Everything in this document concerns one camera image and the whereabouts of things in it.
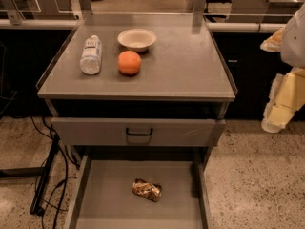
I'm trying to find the grey top drawer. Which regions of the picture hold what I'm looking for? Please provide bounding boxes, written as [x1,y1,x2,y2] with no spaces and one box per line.
[52,117,226,147]

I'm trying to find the grey drawer cabinet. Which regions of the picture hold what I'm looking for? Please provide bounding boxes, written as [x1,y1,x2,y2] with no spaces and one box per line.
[35,12,238,164]

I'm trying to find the open grey middle drawer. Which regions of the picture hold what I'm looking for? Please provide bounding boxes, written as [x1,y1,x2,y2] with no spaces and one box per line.
[64,153,213,229]

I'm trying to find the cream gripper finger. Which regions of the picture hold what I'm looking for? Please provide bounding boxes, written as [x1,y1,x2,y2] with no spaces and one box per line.
[261,68,305,133]
[260,28,284,52]

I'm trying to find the white horizontal rail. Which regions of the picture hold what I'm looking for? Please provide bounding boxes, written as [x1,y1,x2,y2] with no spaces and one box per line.
[0,19,285,33]

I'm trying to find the orange fruit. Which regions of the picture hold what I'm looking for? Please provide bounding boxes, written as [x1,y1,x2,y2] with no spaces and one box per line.
[117,51,142,75]

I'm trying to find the black drawer handle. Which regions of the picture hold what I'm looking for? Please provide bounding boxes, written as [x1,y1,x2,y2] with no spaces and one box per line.
[125,128,153,137]

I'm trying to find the black floor cables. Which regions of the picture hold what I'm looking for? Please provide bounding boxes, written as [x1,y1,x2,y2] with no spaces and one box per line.
[30,116,80,229]

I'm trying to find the orange gold can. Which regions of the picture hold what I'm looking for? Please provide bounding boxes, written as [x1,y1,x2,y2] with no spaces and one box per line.
[132,178,162,202]

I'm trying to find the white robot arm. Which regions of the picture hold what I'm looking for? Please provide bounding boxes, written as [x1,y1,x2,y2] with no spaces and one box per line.
[260,5,305,133]

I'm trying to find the clear plastic water bottle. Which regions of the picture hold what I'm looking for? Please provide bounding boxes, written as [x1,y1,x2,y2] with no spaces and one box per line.
[80,35,102,75]

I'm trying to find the white paper bowl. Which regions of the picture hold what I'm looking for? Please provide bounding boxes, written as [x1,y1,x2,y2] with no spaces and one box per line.
[117,29,156,52]

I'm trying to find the background grey workbench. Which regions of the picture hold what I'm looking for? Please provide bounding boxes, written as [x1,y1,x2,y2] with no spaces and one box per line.
[228,0,305,24]

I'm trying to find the black table leg frame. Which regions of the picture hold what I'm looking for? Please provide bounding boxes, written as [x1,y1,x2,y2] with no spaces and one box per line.
[0,135,59,216]

